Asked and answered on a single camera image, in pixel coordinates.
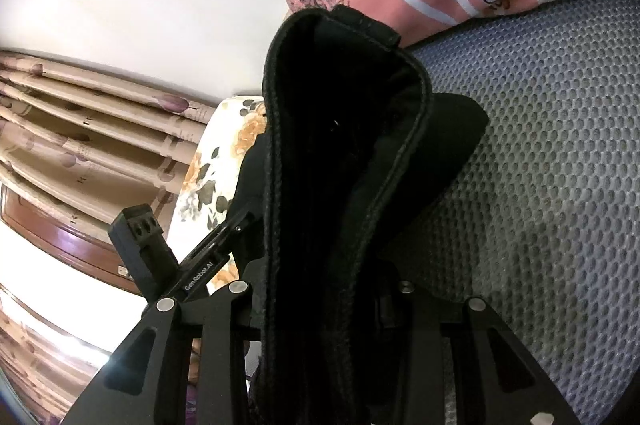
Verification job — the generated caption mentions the black denim pants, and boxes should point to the black denim pants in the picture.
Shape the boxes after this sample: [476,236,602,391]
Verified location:
[250,7,488,424]

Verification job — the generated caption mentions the brown wooden door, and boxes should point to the brown wooden door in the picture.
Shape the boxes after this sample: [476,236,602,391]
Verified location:
[1,186,140,295]

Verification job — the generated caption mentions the floral white orange pillow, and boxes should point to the floral white orange pillow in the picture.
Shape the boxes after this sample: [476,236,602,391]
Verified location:
[166,96,267,261]

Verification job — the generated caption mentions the beige patterned curtain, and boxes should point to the beige patterned curtain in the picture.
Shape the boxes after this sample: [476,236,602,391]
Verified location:
[1,52,214,424]

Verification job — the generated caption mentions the grey mesh mattress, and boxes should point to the grey mesh mattress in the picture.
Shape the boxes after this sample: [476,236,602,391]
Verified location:
[414,0,639,424]

